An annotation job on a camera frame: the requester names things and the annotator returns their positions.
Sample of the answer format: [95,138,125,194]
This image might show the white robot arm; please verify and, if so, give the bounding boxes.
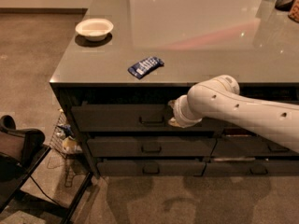
[173,75,299,152]

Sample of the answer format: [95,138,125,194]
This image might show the grey counter cabinet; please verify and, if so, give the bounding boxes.
[50,0,299,176]

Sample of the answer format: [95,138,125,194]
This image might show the wire basket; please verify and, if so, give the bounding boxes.
[50,109,82,167]

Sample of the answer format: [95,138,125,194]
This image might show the blue snack packet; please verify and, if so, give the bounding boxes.
[127,56,164,79]

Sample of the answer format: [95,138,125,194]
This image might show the black chair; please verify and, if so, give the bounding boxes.
[0,115,93,224]

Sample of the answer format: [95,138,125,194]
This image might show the brown woven object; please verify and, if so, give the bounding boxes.
[288,0,299,22]

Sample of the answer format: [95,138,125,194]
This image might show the black cable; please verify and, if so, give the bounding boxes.
[28,175,64,207]

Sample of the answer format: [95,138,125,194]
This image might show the white paper bowl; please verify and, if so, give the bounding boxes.
[75,19,114,42]

